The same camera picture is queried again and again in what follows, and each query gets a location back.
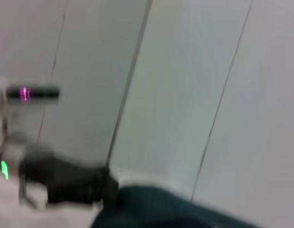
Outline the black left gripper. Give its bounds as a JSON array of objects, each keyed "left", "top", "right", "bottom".
[{"left": 18, "top": 147, "right": 120, "bottom": 210}]

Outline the dark teal fabric bag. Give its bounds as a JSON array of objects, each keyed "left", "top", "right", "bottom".
[{"left": 89, "top": 186, "right": 258, "bottom": 228}]

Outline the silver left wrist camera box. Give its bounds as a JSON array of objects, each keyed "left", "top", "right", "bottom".
[{"left": 0, "top": 76, "right": 61, "bottom": 106}]

